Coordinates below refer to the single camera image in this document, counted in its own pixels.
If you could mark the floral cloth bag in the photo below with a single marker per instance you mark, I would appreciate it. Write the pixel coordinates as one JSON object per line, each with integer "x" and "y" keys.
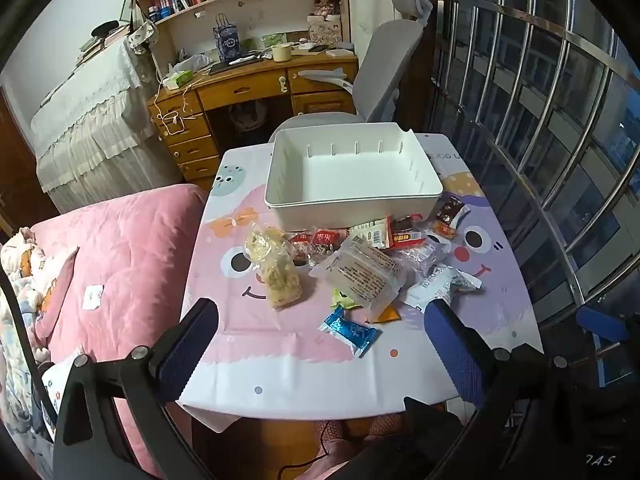
{"x": 140, "y": 35}

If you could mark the orange snack packet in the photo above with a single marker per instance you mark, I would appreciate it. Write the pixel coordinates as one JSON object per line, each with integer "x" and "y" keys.
{"x": 389, "y": 315}

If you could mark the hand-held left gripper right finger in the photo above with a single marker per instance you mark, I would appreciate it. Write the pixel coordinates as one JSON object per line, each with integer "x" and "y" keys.
{"x": 454, "y": 355}

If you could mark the wooden door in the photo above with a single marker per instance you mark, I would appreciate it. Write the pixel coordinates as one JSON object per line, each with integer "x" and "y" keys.
{"x": 20, "y": 175}

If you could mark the stack of books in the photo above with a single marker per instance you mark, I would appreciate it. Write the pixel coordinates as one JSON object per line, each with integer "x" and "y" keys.
{"x": 100, "y": 42}

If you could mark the striped bag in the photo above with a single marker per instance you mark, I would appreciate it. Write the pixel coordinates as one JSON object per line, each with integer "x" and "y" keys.
{"x": 245, "y": 115}

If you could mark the small green snack packet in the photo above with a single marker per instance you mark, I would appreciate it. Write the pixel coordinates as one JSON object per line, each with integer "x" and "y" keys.
{"x": 342, "y": 301}

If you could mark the clear cake packet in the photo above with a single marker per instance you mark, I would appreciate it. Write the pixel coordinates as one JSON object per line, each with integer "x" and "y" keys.
{"x": 360, "y": 272}

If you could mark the brown-haired doll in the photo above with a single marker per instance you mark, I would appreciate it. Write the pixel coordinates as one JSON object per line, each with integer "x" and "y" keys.
{"x": 327, "y": 2}

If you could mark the pale yellow cup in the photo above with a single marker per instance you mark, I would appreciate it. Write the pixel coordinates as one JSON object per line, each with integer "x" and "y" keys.
{"x": 281, "y": 53}

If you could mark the grey office chair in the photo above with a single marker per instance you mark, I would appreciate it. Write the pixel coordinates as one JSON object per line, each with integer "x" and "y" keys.
{"x": 385, "y": 70}

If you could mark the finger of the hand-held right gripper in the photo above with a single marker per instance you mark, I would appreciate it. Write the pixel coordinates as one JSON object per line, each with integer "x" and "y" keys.
{"x": 600, "y": 322}

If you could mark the black tablet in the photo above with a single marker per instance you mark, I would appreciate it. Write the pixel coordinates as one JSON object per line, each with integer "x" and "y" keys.
{"x": 235, "y": 66}

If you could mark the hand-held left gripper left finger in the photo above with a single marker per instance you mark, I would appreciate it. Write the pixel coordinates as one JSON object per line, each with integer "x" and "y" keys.
{"x": 186, "y": 342}

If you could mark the white plastic storage bin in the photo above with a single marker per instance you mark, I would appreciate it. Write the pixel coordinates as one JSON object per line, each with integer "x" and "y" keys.
{"x": 350, "y": 180}

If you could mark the metal window grille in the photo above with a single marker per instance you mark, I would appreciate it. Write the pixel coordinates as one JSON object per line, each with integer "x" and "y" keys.
{"x": 580, "y": 292}

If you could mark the pink quilted blanket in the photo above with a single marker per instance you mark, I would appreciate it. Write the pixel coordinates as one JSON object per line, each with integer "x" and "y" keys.
{"x": 125, "y": 260}

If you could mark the cartoon printed quilt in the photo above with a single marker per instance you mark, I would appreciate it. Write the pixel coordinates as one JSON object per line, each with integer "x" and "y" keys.
{"x": 20, "y": 280}

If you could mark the green tissue pack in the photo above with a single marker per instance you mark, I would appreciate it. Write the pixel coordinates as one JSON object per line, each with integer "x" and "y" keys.
{"x": 180, "y": 79}

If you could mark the cartoon printed tablecloth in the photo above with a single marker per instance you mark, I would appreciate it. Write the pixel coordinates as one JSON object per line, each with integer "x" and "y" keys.
{"x": 280, "y": 360}

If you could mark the wooden desk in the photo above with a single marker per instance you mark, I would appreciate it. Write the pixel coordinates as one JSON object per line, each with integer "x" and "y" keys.
{"x": 240, "y": 92}

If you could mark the white printed box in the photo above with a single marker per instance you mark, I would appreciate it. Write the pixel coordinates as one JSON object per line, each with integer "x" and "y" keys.
{"x": 325, "y": 32}

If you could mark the clear bag of yellow snacks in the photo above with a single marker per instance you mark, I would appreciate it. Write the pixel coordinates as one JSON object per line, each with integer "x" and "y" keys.
{"x": 277, "y": 275}

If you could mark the white printed snack packet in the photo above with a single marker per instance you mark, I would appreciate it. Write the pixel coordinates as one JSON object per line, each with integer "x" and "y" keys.
{"x": 435, "y": 285}

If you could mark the blue gift bag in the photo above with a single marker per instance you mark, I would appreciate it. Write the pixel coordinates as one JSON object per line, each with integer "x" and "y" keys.
{"x": 227, "y": 42}

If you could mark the dark red snack packet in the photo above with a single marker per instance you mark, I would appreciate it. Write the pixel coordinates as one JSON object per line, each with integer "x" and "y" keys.
{"x": 407, "y": 232}

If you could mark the brown snack packet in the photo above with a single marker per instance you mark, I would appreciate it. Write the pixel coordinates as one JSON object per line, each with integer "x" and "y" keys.
{"x": 450, "y": 215}

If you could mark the wooden bookshelf hutch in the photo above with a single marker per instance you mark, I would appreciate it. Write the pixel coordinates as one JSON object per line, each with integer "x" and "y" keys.
{"x": 260, "y": 15}

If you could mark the white lace cover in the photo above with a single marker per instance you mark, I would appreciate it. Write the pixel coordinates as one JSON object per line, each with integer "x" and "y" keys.
{"x": 90, "y": 125}

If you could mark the white label patch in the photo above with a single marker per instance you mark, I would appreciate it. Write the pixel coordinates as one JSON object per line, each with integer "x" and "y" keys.
{"x": 92, "y": 296}

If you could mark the white red-edged snack packet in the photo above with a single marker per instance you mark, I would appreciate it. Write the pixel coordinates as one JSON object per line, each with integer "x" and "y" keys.
{"x": 370, "y": 232}

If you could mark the blue snack packet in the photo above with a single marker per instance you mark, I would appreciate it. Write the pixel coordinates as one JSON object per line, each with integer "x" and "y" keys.
{"x": 350, "y": 332}

